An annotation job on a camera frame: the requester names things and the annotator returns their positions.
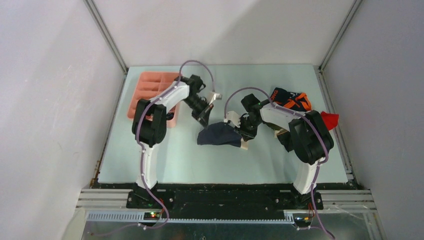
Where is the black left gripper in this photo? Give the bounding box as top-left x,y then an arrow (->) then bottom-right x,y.
182,94 -> 213,129

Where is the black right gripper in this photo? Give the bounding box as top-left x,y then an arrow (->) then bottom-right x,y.
234,116 -> 262,142

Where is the navy underwear with cream waistband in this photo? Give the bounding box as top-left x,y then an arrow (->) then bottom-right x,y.
196,122 -> 249,150

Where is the navy striped boxer underwear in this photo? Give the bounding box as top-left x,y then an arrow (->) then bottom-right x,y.
166,112 -> 175,121

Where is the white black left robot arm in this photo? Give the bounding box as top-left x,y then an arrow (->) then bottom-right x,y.
132,74 -> 214,208

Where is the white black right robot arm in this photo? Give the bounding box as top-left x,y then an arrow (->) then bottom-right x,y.
235,94 -> 334,209

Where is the olive green underwear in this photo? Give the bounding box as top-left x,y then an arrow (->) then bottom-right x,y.
265,122 -> 285,131

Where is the pink compartment tray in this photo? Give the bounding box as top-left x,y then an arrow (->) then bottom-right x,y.
127,71 -> 178,120

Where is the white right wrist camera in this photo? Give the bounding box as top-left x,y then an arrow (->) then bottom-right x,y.
223,111 -> 241,128

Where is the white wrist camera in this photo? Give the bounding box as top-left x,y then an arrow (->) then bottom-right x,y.
223,111 -> 241,128
206,91 -> 222,105

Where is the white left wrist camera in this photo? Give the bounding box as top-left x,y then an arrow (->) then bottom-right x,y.
206,91 -> 222,105

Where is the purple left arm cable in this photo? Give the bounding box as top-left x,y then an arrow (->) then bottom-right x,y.
135,59 -> 216,230

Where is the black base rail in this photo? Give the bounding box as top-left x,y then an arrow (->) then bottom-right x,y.
126,182 -> 324,220

